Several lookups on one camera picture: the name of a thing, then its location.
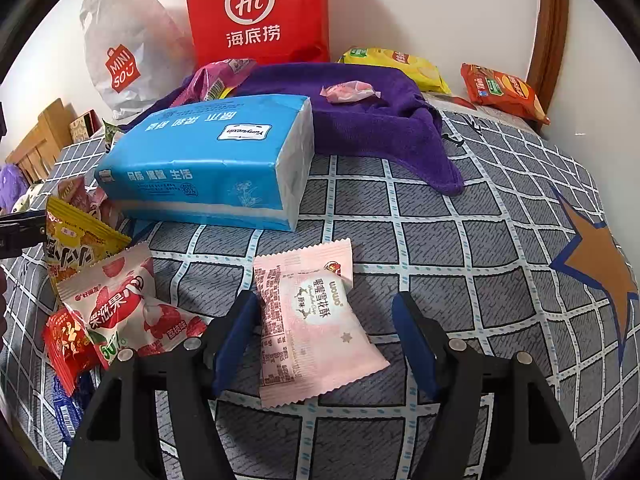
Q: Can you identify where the orange potato chips bag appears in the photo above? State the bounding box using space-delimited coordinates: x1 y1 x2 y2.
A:
460 63 550 125

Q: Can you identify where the pink nougat snack packet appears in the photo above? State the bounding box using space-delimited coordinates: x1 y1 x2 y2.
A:
253 238 390 408

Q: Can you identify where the red gold-lettered snack packet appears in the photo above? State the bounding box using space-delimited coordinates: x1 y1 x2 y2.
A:
42 308 100 396

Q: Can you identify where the grey checkered bed sheet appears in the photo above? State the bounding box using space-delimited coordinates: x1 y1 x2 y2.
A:
0 94 640 480

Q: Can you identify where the magenta snack bag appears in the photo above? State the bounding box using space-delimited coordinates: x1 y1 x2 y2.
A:
171 58 257 107

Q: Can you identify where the white strawberry jelly snack bag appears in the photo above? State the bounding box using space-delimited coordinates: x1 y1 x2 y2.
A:
58 242 207 368

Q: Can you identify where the yellow potato chips bag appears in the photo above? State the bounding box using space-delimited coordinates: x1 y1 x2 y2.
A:
337 48 451 94

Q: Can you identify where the white Miniso plastic bag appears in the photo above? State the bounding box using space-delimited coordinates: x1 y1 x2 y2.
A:
79 0 195 120

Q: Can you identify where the purple towel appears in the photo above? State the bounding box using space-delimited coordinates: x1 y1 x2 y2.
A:
119 62 467 198

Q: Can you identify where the purple plush toy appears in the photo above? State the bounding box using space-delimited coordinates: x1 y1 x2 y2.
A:
0 164 29 214

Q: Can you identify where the red paper shopping bag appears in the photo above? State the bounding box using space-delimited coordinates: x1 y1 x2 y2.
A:
186 0 330 66

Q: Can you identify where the small pink candy packet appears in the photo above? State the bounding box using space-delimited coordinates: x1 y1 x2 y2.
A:
320 80 381 104

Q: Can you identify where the blue tissue pack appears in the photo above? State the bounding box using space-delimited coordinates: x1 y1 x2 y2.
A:
94 94 314 232

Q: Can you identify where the yellow black-lettered snack bag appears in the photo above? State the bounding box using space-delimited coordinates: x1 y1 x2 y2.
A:
44 196 131 296

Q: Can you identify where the patterned small box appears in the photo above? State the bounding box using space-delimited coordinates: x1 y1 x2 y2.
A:
68 110 102 143

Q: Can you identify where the green snack packet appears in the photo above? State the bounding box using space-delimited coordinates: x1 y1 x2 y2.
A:
103 122 125 152

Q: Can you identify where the brown wooden door frame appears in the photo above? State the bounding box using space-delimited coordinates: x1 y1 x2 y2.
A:
526 0 570 112

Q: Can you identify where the wooden chair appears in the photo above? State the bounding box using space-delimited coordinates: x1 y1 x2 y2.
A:
6 99 74 184

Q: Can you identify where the pink red stick snack packet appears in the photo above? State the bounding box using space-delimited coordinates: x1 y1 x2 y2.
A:
53 176 124 229

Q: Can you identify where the blue snack packet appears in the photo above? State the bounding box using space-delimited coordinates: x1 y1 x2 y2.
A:
52 372 96 446

